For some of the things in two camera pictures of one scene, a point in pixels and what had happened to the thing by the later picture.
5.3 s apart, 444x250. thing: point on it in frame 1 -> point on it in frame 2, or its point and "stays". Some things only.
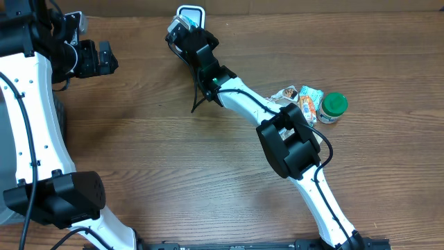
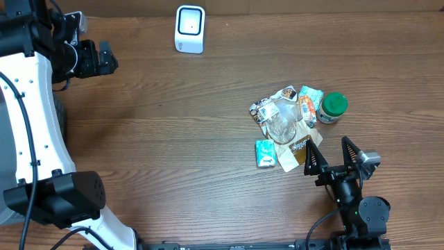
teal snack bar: [316, 95] stays
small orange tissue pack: [309, 108] stays
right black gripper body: [212, 39] -> [331, 174]
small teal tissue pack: [189, 21] -> [266, 153]
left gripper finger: [108, 64] stays
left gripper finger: [105, 48] stays
